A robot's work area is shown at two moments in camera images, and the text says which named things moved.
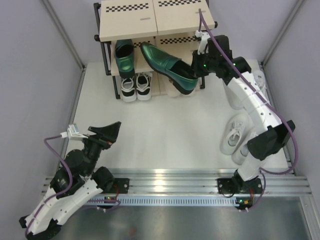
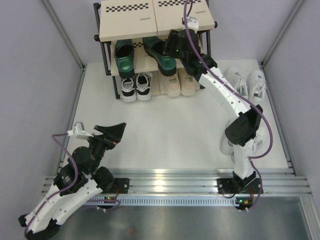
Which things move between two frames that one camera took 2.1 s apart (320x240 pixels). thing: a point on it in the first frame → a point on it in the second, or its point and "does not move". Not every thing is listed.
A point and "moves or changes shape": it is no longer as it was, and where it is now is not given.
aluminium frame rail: [173, 200] does not move
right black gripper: [195, 59] → [171, 41]
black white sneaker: [128, 92] does not move
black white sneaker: [143, 83] does not move
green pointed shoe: [124, 56] does not move
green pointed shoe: [175, 70] moves or changes shape
